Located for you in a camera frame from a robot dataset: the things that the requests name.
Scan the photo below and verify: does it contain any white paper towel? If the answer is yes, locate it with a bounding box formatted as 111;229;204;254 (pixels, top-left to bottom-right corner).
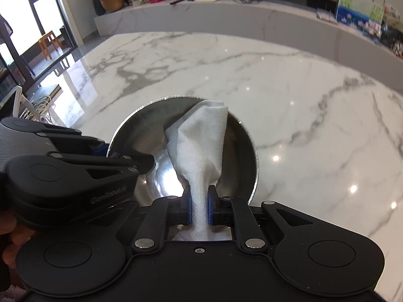
165;100;231;241

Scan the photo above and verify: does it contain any blue stainless steel bowl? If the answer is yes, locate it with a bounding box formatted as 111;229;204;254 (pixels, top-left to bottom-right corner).
107;95;259;206

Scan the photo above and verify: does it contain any left hand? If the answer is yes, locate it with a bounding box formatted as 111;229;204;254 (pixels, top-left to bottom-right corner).
1;211;35;269

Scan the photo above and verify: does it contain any orange stool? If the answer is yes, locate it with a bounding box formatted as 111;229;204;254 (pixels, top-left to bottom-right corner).
38;31;61;60

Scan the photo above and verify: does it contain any white marble tv bench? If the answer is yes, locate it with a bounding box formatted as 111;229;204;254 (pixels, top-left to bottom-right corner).
93;0;403;79

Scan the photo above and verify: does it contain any flower painting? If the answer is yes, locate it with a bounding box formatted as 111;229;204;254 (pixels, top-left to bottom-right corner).
335;0;385;41

